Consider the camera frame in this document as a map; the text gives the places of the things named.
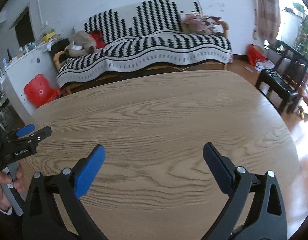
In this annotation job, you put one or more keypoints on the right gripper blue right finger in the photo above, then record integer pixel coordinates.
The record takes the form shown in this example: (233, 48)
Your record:
(231, 182)

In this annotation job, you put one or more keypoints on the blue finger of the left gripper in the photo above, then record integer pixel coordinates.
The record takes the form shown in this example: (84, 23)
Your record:
(20, 132)
(33, 138)

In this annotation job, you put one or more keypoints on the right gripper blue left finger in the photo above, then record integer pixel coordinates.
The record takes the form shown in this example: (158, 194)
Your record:
(75, 184)

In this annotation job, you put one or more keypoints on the person's left hand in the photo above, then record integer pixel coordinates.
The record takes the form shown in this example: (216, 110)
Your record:
(12, 187)

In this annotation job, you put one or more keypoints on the red bear plastic stool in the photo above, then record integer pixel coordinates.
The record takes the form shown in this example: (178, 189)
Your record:
(39, 91)

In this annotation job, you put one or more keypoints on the white cabinet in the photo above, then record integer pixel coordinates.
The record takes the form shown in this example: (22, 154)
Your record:
(21, 72)

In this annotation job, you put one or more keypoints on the yellow item on cabinet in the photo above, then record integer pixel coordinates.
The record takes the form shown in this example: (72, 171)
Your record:
(46, 37)

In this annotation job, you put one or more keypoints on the brown plush toy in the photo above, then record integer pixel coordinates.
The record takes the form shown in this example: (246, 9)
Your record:
(82, 44)

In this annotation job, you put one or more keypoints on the red cushion on sofa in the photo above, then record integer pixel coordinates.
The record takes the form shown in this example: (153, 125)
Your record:
(98, 37)

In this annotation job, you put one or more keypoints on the black wooden chair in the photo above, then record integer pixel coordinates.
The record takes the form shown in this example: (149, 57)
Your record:
(285, 84)

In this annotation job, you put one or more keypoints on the pink toy ride-on car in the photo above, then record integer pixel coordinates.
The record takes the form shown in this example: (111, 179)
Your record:
(303, 88)

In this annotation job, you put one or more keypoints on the red bag on floor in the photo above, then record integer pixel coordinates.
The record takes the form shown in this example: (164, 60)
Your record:
(255, 53)

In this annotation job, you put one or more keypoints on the black white striped sofa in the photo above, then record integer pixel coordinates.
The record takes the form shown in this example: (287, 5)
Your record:
(139, 35)

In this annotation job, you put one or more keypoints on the green potted plant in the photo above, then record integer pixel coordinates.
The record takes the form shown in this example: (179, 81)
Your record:
(301, 42)

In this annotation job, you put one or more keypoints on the pink floral pillow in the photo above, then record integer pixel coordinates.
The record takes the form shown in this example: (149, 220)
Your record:
(195, 23)

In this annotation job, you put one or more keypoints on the checkered curtain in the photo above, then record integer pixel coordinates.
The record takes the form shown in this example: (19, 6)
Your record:
(268, 19)

